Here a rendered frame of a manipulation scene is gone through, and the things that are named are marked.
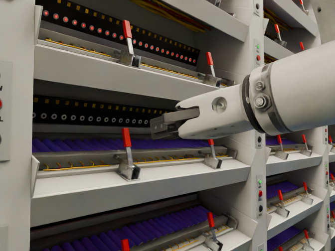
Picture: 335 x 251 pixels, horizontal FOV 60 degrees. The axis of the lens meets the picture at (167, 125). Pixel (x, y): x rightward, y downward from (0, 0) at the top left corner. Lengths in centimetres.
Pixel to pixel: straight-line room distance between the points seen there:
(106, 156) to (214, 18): 44
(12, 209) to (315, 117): 36
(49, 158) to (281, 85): 36
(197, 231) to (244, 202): 18
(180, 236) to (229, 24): 55
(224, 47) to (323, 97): 65
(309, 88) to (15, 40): 35
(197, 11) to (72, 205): 50
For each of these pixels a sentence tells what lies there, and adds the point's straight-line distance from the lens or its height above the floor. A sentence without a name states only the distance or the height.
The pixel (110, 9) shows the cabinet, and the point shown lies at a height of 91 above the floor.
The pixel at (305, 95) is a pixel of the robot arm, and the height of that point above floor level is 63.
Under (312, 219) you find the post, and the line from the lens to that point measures 157.
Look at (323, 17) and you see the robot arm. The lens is 44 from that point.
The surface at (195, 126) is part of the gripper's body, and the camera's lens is 36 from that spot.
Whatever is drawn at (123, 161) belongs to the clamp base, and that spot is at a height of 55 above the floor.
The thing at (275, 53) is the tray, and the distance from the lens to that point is 109.
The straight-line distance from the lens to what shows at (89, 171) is 51.
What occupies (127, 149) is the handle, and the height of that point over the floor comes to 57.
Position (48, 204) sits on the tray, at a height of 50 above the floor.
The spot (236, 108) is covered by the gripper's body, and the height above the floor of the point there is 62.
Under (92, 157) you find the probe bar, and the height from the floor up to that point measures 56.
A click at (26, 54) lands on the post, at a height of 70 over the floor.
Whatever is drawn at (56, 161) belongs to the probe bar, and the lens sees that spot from 50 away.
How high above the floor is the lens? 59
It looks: 3 degrees up
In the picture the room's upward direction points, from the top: straight up
